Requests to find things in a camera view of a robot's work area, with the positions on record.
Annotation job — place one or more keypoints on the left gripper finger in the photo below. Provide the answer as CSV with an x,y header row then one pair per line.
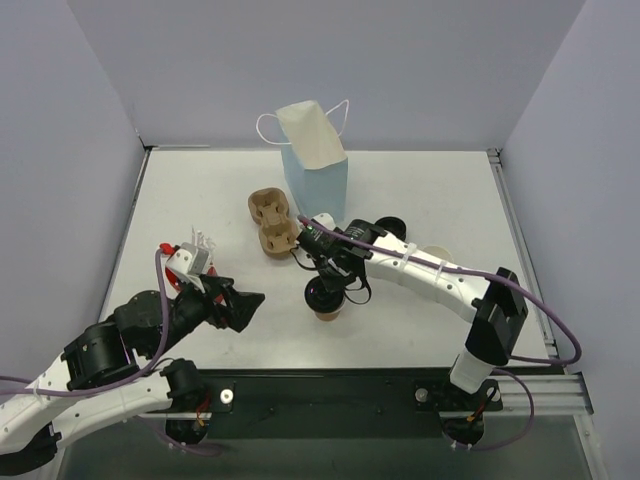
x,y
245,305
229,305

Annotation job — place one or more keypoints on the stack of black lids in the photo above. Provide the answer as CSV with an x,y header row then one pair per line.
x,y
393,225

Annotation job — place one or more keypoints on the red cup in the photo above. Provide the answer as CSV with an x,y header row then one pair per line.
x,y
177,284

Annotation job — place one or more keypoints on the white stirrers bundle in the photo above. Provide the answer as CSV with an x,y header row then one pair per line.
x,y
202,241

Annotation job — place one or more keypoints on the brown paper cup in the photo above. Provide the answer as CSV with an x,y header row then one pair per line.
x,y
327,314

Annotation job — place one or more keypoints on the brown pulp cup carrier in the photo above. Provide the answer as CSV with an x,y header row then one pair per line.
x,y
277,233

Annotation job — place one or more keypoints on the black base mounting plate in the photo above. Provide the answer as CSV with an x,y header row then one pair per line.
x,y
365,403

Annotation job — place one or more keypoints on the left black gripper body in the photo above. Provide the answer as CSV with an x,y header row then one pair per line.
x,y
220,302

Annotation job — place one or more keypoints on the aluminium frame rail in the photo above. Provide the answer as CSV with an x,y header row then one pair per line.
x,y
542,319

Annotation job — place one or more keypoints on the stack of brown paper cups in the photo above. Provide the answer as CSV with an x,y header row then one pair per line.
x,y
439,252

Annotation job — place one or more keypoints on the light blue paper bag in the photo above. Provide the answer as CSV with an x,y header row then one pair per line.
x,y
315,163

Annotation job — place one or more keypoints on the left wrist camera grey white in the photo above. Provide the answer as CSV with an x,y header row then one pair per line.
x,y
187,261

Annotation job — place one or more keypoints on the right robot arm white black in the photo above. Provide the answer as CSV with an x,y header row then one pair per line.
x,y
492,304

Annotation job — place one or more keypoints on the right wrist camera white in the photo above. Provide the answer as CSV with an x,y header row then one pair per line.
x,y
323,219

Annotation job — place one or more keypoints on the black cup lid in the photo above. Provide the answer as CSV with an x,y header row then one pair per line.
x,y
320,297

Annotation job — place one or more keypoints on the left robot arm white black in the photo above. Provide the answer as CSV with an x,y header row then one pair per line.
x,y
114,371

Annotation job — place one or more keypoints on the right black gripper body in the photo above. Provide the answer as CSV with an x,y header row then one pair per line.
x,y
329,273

